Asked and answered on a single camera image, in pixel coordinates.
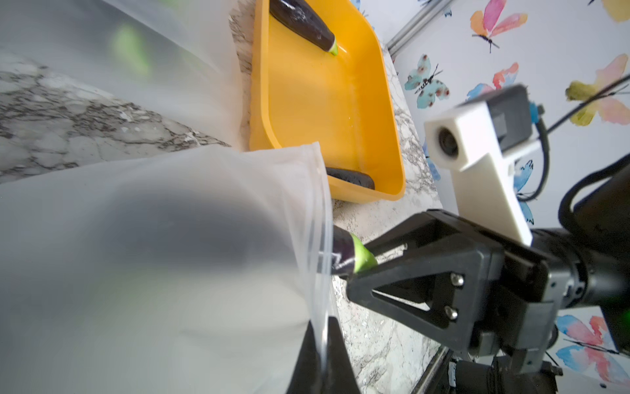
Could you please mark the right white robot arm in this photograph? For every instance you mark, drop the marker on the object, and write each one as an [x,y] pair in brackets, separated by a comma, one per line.
[596,211]

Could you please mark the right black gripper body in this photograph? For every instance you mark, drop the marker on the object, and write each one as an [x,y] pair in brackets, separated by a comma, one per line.
[535,282]

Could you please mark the yellow plastic tray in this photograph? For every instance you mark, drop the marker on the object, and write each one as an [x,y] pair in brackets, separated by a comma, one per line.
[302,95]

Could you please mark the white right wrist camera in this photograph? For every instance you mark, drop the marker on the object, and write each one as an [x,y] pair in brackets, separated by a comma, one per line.
[479,142]

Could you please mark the eggplant at tray back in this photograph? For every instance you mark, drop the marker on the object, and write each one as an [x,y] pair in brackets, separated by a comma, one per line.
[300,18]

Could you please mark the eggplant in tray front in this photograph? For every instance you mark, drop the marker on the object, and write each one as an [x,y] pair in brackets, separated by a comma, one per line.
[352,177]

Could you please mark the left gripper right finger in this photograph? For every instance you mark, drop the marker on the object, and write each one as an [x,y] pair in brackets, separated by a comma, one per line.
[339,375]

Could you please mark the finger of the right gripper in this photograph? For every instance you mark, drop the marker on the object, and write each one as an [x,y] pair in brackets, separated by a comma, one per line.
[440,289]
[422,229]

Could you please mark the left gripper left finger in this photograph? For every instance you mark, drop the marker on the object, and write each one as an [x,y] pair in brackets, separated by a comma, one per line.
[307,377]

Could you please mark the clear zip-top bag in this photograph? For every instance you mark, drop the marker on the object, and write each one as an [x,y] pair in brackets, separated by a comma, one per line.
[199,271]
[175,58]

